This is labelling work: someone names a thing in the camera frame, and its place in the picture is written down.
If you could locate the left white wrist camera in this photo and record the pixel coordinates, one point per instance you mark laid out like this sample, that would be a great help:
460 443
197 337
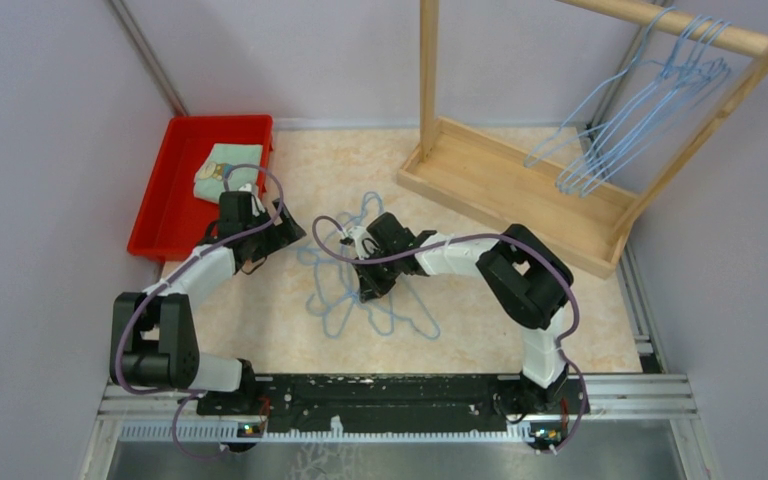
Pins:
249 192

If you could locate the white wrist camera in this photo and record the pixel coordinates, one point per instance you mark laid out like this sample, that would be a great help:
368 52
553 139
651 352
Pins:
249 192
361 240

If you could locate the aluminium frame rail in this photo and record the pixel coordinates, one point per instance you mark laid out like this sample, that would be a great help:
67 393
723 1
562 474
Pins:
612 397

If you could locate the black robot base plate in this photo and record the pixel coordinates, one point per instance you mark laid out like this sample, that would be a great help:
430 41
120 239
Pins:
394 404

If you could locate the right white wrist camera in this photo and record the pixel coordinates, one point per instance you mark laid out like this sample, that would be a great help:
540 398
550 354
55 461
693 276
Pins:
361 240

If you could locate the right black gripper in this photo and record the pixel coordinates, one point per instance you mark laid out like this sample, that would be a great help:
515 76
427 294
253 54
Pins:
371 287

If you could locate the wooden hanger rack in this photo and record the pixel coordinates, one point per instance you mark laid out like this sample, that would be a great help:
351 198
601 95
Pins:
484 178

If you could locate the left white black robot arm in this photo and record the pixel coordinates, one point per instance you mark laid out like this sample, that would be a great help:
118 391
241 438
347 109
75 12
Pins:
154 344

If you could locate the folded light green cloth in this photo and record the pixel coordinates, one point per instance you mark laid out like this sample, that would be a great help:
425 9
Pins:
226 169

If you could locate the red plastic bin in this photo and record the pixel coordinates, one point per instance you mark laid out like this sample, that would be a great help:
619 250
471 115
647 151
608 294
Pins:
171 219

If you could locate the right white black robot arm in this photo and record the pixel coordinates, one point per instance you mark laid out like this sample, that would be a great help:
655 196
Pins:
525 277

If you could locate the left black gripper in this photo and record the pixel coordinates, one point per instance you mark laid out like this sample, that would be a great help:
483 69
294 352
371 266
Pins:
285 231

